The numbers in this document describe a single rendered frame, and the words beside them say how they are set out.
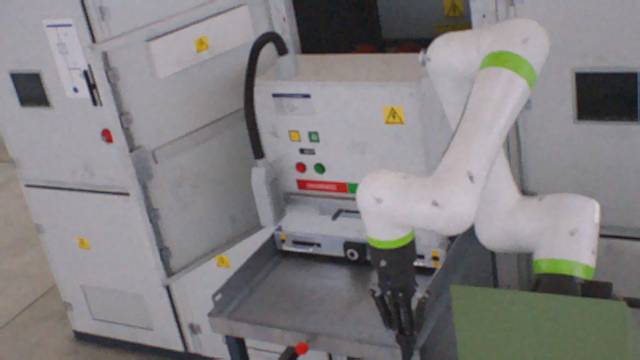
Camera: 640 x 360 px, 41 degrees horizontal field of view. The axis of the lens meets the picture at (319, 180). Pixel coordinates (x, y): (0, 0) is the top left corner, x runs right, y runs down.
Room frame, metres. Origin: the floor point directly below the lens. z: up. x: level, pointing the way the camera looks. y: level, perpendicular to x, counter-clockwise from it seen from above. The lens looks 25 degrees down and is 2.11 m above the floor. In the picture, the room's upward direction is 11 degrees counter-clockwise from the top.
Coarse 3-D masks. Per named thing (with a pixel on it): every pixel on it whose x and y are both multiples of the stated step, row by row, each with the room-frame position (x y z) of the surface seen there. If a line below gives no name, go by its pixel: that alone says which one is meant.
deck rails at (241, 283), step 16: (272, 240) 2.21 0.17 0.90; (464, 240) 2.02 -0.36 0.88; (256, 256) 2.13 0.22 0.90; (272, 256) 2.19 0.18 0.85; (448, 256) 1.92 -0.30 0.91; (240, 272) 2.06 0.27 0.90; (256, 272) 2.12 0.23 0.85; (448, 272) 1.90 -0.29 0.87; (224, 288) 1.98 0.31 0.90; (240, 288) 2.04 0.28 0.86; (432, 288) 1.81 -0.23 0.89; (224, 304) 1.97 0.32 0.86; (240, 304) 1.98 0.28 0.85; (416, 304) 1.72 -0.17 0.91; (432, 304) 1.79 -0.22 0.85
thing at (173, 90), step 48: (240, 0) 2.50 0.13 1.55; (96, 48) 2.16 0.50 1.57; (144, 48) 2.28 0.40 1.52; (192, 48) 2.34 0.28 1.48; (240, 48) 2.47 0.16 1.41; (144, 96) 2.25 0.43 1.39; (192, 96) 2.35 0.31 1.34; (240, 96) 2.45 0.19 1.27; (144, 144) 2.23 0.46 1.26; (192, 144) 2.30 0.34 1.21; (240, 144) 2.43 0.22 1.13; (144, 192) 2.20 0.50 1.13; (192, 192) 2.30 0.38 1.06; (240, 192) 2.40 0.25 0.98; (144, 240) 2.17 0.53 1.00; (192, 240) 2.27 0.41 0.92; (240, 240) 2.34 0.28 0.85
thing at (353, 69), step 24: (312, 72) 2.19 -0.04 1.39; (336, 72) 2.15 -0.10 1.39; (360, 72) 2.11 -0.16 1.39; (384, 72) 2.08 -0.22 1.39; (408, 72) 2.04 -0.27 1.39; (432, 96) 2.02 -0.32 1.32; (432, 120) 2.00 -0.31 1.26; (264, 144) 2.21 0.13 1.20; (432, 144) 1.99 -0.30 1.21; (432, 168) 1.97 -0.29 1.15
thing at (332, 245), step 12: (276, 228) 2.22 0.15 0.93; (276, 240) 2.21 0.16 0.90; (300, 240) 2.16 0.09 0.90; (312, 240) 2.14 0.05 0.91; (324, 240) 2.12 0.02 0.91; (336, 240) 2.10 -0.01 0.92; (348, 240) 2.08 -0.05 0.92; (360, 240) 2.06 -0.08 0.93; (444, 240) 1.97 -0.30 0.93; (312, 252) 2.14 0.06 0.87; (324, 252) 2.12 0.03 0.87; (336, 252) 2.10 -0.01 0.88; (420, 252) 1.96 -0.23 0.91; (444, 252) 1.92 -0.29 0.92
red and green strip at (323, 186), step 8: (304, 184) 2.15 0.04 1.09; (312, 184) 2.13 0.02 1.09; (320, 184) 2.12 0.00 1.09; (328, 184) 2.11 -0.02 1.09; (336, 184) 2.09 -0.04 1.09; (344, 184) 2.08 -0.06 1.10; (352, 184) 2.07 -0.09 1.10; (336, 192) 2.10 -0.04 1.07; (344, 192) 2.08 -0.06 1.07; (352, 192) 2.07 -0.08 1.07
